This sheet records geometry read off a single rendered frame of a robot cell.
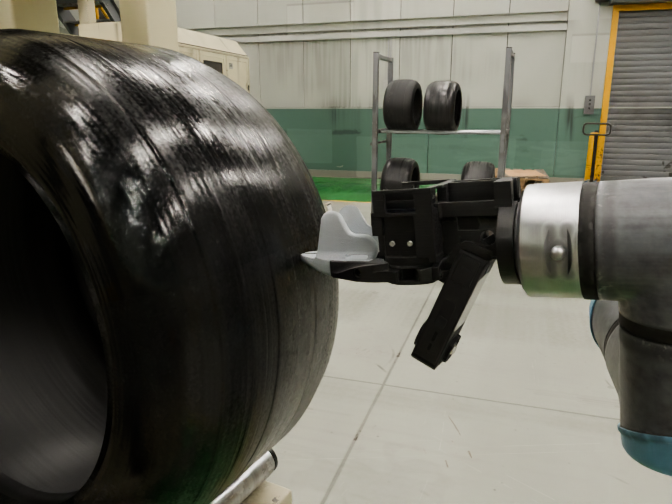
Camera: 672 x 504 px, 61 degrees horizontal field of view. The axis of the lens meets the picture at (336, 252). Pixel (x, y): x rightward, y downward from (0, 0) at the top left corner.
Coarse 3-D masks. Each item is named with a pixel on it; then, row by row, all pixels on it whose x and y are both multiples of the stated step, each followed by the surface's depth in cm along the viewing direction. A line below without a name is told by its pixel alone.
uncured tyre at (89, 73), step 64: (0, 64) 48; (64, 64) 47; (128, 64) 52; (192, 64) 61; (0, 128) 47; (64, 128) 45; (128, 128) 45; (192, 128) 50; (256, 128) 58; (0, 192) 81; (64, 192) 45; (128, 192) 44; (192, 192) 46; (256, 192) 52; (0, 256) 84; (64, 256) 89; (128, 256) 43; (192, 256) 45; (256, 256) 50; (0, 320) 83; (64, 320) 89; (128, 320) 44; (192, 320) 45; (256, 320) 49; (320, 320) 60; (0, 384) 79; (64, 384) 85; (128, 384) 46; (192, 384) 46; (256, 384) 51; (0, 448) 74; (64, 448) 77; (128, 448) 48; (192, 448) 48; (256, 448) 57
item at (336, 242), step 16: (320, 224) 52; (336, 224) 51; (320, 240) 53; (336, 240) 52; (352, 240) 51; (368, 240) 50; (304, 256) 55; (320, 256) 53; (336, 256) 52; (352, 256) 52; (368, 256) 50
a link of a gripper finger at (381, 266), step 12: (336, 264) 51; (348, 264) 50; (360, 264) 49; (372, 264) 48; (384, 264) 48; (336, 276) 51; (348, 276) 50; (360, 276) 49; (372, 276) 48; (384, 276) 48; (396, 276) 47; (408, 276) 48
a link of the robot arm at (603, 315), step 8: (592, 304) 58; (600, 304) 56; (608, 304) 54; (616, 304) 53; (592, 312) 58; (600, 312) 55; (608, 312) 53; (616, 312) 52; (592, 320) 57; (600, 320) 54; (608, 320) 52; (616, 320) 50; (592, 328) 58; (600, 328) 54; (608, 328) 51; (592, 336) 58; (600, 336) 53; (608, 336) 50; (600, 344) 53
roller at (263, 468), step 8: (264, 456) 77; (272, 456) 78; (256, 464) 75; (264, 464) 76; (272, 464) 77; (248, 472) 73; (256, 472) 74; (264, 472) 76; (272, 472) 78; (240, 480) 72; (248, 480) 73; (256, 480) 74; (264, 480) 77; (232, 488) 70; (240, 488) 71; (248, 488) 72; (224, 496) 69; (232, 496) 70; (240, 496) 71
